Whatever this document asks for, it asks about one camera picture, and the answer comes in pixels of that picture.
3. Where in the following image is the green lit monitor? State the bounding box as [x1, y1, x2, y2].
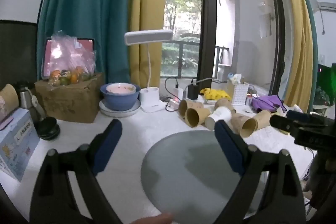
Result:
[316, 63, 336, 107]

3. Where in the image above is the white desk lamp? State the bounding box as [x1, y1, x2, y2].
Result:
[124, 29, 174, 113]

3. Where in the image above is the purple cloth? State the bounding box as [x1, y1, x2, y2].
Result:
[249, 94, 288, 113]

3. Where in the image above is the white paper cup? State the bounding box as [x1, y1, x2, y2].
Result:
[204, 106, 232, 131]

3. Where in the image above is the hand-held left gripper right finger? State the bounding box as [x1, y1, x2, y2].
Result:
[213, 120, 307, 224]

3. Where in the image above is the round grey plate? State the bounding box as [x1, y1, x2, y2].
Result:
[141, 130, 248, 224]

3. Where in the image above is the plastic bag of oranges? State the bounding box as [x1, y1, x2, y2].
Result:
[47, 30, 97, 87]

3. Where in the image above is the black cable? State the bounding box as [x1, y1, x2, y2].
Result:
[164, 77, 179, 95]

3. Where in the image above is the light blue printed box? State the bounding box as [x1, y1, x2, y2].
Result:
[0, 108, 40, 182]

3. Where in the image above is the white air conditioner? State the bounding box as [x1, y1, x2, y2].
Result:
[309, 0, 336, 12]

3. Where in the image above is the teal curtain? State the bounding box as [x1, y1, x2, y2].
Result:
[36, 0, 143, 84]

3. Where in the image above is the brown paper cup with print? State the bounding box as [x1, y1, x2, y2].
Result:
[0, 84, 20, 117]

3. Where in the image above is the black charger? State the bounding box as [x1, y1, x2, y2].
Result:
[187, 78, 200, 100]

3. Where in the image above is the person's left hand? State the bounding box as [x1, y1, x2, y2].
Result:
[130, 214, 174, 224]

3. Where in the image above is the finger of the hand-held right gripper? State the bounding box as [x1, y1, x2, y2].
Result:
[286, 110, 326, 125]
[269, 114, 298, 135]

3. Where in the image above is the white power strip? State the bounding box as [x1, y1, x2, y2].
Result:
[165, 98, 184, 111]

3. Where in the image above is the blue bowl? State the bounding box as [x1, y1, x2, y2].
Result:
[100, 83, 141, 111]

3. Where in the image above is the steel thermos flask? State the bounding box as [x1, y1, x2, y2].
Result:
[14, 82, 44, 122]

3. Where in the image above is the white charger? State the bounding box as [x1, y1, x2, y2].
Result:
[172, 84, 185, 99]

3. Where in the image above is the cardboard box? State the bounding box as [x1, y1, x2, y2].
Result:
[34, 72, 105, 124]

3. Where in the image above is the tablet with pink screen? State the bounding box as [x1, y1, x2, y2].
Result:
[42, 38, 95, 80]

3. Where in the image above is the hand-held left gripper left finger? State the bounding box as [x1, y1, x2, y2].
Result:
[29, 119, 124, 224]

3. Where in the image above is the dark window frame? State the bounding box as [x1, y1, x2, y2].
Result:
[196, 0, 219, 80]

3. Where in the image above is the pink bowl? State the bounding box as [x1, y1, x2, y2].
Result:
[106, 83, 137, 94]

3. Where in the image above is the pink phone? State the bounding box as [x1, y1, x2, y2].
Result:
[0, 116, 14, 131]

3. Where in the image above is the blue-rimmed white plate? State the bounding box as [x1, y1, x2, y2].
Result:
[99, 99, 142, 118]

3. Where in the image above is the white perforated basket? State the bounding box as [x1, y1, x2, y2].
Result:
[227, 81, 249, 105]

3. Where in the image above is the black round lid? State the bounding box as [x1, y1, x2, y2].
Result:
[36, 117, 61, 140]

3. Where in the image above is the yellow cloth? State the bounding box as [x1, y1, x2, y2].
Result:
[200, 88, 229, 102]

